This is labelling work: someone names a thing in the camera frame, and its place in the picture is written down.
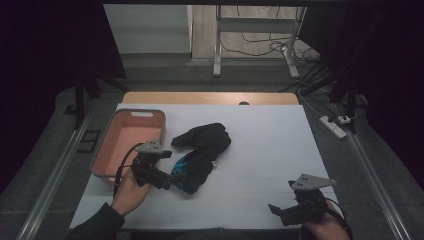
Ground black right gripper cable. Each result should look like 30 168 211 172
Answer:
323 197 354 240

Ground aluminium floor rail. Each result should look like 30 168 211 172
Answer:
345 129 413 240
15 109 95 240

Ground white cabinet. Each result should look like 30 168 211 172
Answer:
102 3 194 55

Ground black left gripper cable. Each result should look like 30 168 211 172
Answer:
113 142 145 199

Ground person's right hand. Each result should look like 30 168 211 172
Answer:
299 202 351 240

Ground black tripod stand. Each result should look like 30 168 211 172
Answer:
73 63 129 132

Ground black cloth with blue print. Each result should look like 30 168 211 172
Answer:
170 122 233 196

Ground person's left hand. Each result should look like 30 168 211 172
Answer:
111 169 155 218

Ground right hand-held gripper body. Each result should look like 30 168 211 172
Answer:
279 172 337 228

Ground black floor cables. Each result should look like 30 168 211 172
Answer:
219 5 322 68

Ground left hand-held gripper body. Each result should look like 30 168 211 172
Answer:
131 139 173 188

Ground wooden table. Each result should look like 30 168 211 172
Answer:
121 91 300 106

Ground white power strip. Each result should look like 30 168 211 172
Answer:
319 114 348 140

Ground white metal desk frame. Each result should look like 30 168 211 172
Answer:
212 4 308 80

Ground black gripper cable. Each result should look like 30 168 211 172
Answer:
323 197 354 240
113 142 145 199

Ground black stand with cables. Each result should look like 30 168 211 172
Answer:
279 64 359 135

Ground pink basket with grey rim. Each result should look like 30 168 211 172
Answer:
90 108 167 185

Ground white table cover board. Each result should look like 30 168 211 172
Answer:
69 103 338 231

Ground black curtain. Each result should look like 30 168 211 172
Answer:
298 4 424 191
0 0 128 194

